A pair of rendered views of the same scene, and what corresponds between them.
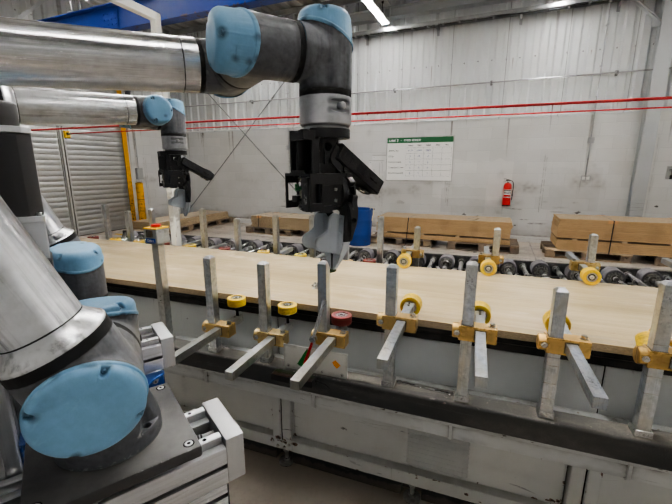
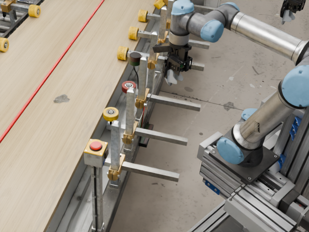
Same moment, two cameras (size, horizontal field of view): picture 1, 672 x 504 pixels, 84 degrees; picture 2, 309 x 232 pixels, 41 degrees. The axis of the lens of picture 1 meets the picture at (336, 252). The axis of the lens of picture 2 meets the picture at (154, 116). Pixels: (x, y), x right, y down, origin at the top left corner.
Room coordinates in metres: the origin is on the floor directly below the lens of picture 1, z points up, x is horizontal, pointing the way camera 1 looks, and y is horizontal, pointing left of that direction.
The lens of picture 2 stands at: (1.57, 1.83, 2.32)
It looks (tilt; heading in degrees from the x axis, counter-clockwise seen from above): 41 degrees down; 259
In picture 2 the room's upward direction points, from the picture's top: 6 degrees clockwise
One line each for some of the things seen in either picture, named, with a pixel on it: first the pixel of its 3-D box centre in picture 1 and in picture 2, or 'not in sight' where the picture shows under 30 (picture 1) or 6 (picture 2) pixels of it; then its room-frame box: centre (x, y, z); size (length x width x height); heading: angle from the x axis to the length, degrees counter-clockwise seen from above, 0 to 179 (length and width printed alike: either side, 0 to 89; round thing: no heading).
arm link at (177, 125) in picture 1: (171, 118); (182, 17); (1.25, 0.52, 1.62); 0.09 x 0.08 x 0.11; 134
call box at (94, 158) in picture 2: (156, 235); (96, 153); (1.56, 0.76, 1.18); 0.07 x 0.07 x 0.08; 70
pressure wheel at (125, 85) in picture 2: (341, 327); (128, 92); (1.37, -0.02, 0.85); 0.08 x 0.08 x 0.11
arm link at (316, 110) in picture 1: (326, 115); not in sight; (0.57, 0.01, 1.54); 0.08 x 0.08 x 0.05
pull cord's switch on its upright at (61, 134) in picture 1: (72, 192); not in sight; (3.31, 2.30, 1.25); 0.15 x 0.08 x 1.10; 70
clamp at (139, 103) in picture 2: (329, 336); (141, 98); (1.30, 0.02, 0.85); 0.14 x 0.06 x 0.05; 70
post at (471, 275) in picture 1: (466, 332); (161, 41); (1.13, -0.43, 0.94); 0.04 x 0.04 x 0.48; 70
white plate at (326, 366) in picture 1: (314, 361); (143, 117); (1.29, 0.08, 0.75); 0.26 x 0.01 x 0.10; 70
